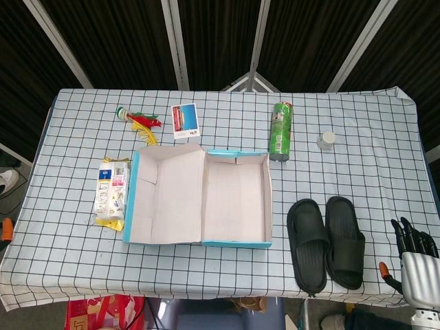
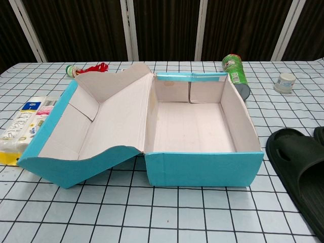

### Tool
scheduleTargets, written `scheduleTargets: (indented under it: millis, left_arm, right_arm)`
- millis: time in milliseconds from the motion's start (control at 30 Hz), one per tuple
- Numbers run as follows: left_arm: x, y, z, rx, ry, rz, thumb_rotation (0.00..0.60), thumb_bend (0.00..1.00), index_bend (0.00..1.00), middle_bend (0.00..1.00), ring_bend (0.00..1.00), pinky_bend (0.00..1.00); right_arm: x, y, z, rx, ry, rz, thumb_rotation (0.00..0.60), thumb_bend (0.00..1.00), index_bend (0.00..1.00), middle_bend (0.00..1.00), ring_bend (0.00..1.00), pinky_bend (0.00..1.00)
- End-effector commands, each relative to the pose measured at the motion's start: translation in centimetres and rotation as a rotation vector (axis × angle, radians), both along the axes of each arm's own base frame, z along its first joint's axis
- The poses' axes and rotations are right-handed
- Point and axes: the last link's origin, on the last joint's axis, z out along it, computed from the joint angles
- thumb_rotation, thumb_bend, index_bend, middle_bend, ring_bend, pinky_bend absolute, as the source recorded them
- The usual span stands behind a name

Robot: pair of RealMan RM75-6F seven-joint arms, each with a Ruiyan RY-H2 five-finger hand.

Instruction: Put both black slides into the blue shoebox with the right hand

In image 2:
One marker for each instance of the black rubber slipper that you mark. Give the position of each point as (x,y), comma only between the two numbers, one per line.
(296,162)
(320,135)

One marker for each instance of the white screen frame post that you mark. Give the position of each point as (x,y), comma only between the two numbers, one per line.
(288,30)
(129,30)
(203,30)
(28,30)

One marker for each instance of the small white jar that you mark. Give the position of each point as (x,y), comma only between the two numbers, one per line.
(284,83)

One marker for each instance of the red yellow feather shuttlecock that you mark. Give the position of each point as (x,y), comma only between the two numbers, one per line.
(93,69)

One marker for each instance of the green chips can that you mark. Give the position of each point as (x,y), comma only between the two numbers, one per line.
(235,73)

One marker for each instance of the white tissue pack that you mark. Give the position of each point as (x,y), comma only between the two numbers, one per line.
(20,126)

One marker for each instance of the blue checkered tablecloth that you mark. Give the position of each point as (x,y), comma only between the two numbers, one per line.
(162,215)

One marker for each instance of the light blue shoe box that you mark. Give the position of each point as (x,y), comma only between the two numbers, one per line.
(192,126)

